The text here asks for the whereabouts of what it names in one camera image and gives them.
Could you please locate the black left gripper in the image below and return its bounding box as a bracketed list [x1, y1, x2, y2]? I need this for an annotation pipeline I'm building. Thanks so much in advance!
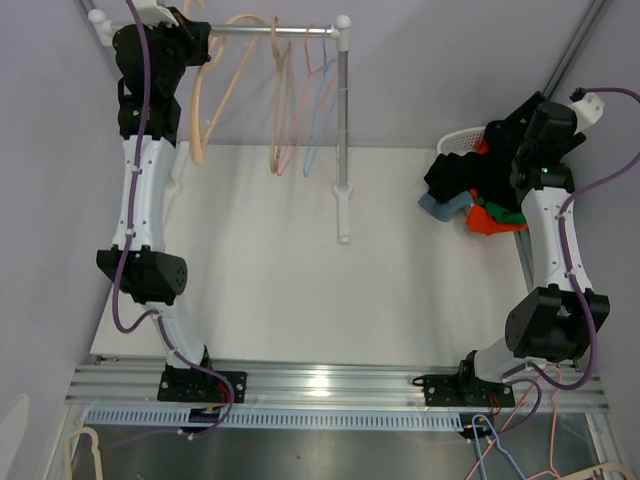
[144, 7, 211, 96]

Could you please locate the blue wire hanger on floor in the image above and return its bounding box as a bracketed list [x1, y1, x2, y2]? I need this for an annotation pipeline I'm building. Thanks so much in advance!
[472, 414, 526, 480]

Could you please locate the beige wooden hanger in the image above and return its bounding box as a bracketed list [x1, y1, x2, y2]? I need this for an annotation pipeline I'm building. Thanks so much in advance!
[182, 0, 274, 168]
[269, 16, 292, 174]

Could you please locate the pink wire hanger on floor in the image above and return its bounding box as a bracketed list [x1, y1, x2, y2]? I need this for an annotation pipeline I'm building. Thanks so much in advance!
[464, 366, 563, 480]

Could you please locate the light blue wire hanger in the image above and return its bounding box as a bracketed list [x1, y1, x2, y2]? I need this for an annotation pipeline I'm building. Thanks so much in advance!
[303, 25, 337, 178]

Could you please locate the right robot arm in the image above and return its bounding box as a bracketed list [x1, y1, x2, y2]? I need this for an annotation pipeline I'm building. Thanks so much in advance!
[455, 89, 610, 405]

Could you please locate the metal clothes rack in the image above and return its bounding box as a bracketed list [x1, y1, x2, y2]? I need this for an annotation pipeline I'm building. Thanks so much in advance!
[88, 1, 352, 244]

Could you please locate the green t shirt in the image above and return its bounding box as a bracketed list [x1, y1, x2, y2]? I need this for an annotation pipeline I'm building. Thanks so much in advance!
[476, 197, 526, 225]

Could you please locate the beige hanger on floor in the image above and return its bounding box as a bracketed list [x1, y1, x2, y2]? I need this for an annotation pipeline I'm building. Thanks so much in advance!
[62, 426, 106, 480]

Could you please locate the black t shirt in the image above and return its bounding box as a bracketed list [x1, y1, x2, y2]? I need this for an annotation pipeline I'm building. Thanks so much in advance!
[424, 120, 517, 203]

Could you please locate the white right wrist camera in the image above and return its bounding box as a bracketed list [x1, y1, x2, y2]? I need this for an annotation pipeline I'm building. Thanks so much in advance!
[569, 88, 604, 133]

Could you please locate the white perforated plastic basket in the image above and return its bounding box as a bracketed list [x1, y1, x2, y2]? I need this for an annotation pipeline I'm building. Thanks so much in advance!
[436, 127, 485, 156]

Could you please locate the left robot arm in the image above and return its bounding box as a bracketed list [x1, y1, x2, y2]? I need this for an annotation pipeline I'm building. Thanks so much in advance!
[96, 17, 216, 401]

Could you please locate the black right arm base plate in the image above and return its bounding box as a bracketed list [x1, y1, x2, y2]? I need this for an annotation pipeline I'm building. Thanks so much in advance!
[411, 373, 515, 408]

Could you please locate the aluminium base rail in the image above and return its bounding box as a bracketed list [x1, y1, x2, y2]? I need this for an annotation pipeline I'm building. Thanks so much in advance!
[63, 355, 611, 411]

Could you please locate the grey-blue t shirt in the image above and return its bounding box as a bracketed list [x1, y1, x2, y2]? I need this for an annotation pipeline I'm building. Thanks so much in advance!
[418, 191, 473, 222]

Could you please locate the pink wire hanger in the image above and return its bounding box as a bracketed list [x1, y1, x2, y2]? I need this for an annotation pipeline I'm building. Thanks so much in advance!
[464, 366, 563, 480]
[276, 24, 327, 177]

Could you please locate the white slotted cable duct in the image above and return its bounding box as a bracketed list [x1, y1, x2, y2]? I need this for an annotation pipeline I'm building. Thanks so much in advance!
[85, 406, 463, 432]

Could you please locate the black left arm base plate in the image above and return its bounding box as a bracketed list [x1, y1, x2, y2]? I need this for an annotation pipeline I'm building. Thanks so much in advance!
[157, 364, 248, 404]

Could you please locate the orange t shirt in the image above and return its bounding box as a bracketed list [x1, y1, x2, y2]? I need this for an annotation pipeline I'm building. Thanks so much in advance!
[466, 164, 527, 236]

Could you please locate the beige hanger bottom right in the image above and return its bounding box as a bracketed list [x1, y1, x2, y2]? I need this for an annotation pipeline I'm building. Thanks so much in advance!
[561, 462, 637, 480]

